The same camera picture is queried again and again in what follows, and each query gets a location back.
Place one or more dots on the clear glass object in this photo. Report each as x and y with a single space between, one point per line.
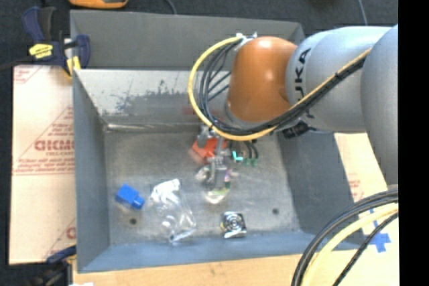
216 197

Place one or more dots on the orange plastic object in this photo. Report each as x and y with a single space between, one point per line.
203 151

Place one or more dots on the silver square metal object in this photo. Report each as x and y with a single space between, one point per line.
233 224

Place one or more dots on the clear plastic packet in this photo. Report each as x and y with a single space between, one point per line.
171 211

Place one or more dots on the grey metal bin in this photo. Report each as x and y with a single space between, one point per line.
140 160

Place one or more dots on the blue plastic block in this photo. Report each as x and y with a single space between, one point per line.
128 196

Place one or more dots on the brown cardboard board red print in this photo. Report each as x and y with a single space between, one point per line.
40 130

